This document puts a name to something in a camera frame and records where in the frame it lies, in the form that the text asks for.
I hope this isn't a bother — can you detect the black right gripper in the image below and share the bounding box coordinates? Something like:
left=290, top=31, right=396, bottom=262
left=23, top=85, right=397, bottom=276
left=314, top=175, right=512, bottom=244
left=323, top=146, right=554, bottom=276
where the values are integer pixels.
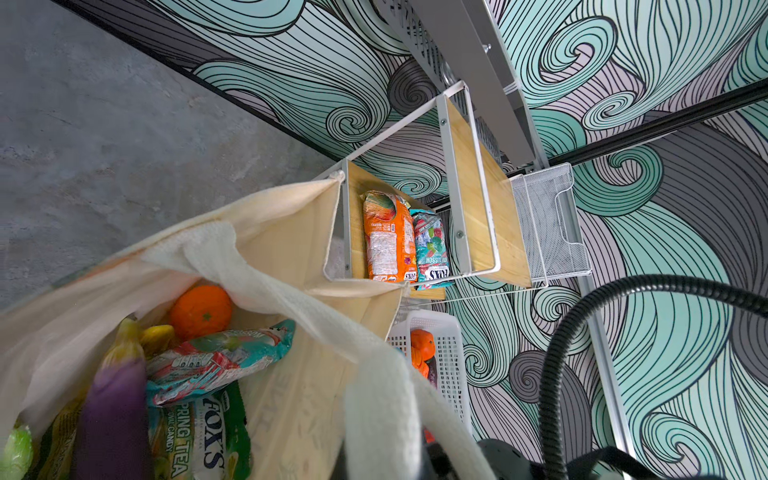
left=419, top=437, right=727, bottom=480

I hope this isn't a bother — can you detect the yellow green candy bag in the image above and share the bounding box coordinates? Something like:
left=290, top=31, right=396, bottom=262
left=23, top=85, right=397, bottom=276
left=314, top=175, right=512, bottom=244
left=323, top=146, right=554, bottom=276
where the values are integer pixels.
left=149, top=382, right=252, bottom=480

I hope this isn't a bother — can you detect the cream floral tote bag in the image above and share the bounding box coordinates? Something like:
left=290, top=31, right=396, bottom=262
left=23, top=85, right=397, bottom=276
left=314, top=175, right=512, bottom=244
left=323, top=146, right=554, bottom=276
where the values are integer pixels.
left=1, top=172, right=493, bottom=479

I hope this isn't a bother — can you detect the pink green candy bag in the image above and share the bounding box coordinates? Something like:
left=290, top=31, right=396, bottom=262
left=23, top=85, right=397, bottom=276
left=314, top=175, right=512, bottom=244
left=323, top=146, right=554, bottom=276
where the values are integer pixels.
left=146, top=320, right=296, bottom=408

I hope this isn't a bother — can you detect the orange tangerine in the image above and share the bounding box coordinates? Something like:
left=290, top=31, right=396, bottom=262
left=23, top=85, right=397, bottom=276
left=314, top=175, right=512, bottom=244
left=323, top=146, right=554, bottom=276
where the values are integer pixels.
left=169, top=285, right=233, bottom=341

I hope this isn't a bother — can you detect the purple eggplant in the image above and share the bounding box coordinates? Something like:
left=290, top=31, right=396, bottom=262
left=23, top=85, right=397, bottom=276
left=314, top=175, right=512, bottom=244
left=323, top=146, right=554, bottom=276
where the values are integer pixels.
left=70, top=317, right=154, bottom=479

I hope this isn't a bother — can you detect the teal Fox's candy bag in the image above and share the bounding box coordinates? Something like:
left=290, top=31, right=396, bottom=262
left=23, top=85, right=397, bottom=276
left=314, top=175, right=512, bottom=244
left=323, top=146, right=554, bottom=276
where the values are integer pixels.
left=410, top=209, right=451, bottom=290

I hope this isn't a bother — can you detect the orange Fox's candy bag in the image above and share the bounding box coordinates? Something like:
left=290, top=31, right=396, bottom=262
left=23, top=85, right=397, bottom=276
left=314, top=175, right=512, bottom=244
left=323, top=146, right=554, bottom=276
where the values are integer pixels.
left=362, top=190, right=418, bottom=283

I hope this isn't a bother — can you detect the white plastic basket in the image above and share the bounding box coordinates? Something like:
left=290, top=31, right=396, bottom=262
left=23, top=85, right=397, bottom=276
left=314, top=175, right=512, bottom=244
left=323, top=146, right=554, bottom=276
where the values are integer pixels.
left=387, top=310, right=472, bottom=431

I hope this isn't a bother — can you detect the red orange bell pepper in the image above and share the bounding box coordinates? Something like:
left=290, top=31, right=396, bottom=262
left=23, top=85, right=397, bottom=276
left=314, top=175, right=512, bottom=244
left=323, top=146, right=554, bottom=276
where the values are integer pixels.
left=413, top=361, right=430, bottom=379

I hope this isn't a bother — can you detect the orange tomato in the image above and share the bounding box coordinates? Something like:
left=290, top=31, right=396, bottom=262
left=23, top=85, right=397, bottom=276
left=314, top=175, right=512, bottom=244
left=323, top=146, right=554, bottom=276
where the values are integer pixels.
left=411, top=329, right=436, bottom=362

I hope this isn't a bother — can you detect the white wooden shelf rack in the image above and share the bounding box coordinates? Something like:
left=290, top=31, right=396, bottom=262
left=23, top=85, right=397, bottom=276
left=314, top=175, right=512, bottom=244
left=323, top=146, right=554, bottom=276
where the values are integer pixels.
left=321, top=81, right=540, bottom=289

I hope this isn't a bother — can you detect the black corrugated cable conduit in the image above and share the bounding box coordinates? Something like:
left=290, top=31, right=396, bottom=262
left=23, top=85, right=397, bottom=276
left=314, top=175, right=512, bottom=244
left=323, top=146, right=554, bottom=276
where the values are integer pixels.
left=536, top=274, right=768, bottom=480

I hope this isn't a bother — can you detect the clear acrylic wall holder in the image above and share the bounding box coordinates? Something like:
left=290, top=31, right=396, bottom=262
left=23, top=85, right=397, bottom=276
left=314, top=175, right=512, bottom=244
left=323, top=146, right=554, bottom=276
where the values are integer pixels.
left=510, top=164, right=591, bottom=286

